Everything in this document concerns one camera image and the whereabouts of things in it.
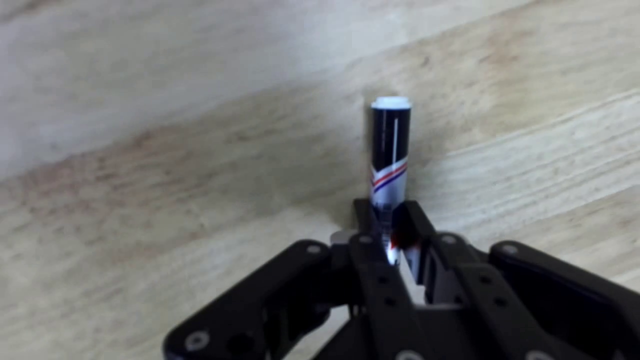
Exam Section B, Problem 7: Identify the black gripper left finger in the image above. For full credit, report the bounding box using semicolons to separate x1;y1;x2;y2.
162;199;427;360

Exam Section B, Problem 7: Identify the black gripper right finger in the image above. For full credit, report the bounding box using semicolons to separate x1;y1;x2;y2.
393;202;640;360

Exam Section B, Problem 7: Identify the black and white marker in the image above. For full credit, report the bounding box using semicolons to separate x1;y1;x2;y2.
370;96;411;264

